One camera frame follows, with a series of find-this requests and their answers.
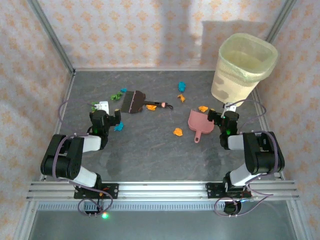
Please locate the aluminium frame post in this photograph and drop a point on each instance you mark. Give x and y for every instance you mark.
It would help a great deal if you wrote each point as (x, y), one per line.
(280, 20)
(55, 41)

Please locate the green paper scrap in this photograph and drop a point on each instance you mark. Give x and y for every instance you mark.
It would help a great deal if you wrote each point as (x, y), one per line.
(94, 109)
(116, 96)
(94, 103)

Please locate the large blue paper scrap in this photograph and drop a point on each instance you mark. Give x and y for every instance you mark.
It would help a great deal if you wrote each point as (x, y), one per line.
(182, 86)

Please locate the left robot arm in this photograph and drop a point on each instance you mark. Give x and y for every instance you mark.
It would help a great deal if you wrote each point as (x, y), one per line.
(62, 162)

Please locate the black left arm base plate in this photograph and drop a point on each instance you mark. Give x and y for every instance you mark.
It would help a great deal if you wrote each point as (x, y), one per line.
(112, 191)

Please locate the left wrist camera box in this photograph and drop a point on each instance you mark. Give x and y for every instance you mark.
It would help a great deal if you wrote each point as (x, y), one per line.
(103, 105)

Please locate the brown hand brush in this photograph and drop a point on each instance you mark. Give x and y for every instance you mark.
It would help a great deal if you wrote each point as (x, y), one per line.
(135, 101)

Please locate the small blue paper scrap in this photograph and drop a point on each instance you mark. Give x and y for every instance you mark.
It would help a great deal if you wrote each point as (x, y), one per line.
(124, 89)

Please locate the green plastic bin liner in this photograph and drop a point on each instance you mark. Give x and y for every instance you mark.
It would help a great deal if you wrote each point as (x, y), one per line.
(272, 62)

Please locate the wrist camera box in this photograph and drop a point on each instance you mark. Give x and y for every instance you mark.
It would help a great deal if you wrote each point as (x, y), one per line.
(103, 105)
(231, 107)

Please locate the cream mesh waste bin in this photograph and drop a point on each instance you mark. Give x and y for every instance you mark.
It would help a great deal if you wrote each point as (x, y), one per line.
(232, 85)

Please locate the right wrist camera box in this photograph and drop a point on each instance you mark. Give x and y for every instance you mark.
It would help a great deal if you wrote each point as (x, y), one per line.
(231, 107)

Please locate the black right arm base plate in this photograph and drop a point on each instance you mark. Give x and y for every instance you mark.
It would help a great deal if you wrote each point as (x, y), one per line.
(212, 191)

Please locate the glowing status light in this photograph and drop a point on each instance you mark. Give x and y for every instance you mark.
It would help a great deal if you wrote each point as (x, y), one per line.
(105, 215)

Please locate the aluminium mounting rail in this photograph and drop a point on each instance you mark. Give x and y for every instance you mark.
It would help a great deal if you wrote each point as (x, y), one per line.
(162, 190)

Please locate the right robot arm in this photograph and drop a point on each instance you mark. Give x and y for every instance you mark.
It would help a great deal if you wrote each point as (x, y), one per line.
(260, 155)

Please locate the aluminium table edge rail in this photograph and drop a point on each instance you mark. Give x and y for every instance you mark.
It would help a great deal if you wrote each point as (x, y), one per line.
(262, 120)
(66, 97)

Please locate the pink plastic dustpan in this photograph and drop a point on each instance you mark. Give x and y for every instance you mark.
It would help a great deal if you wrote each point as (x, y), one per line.
(198, 122)

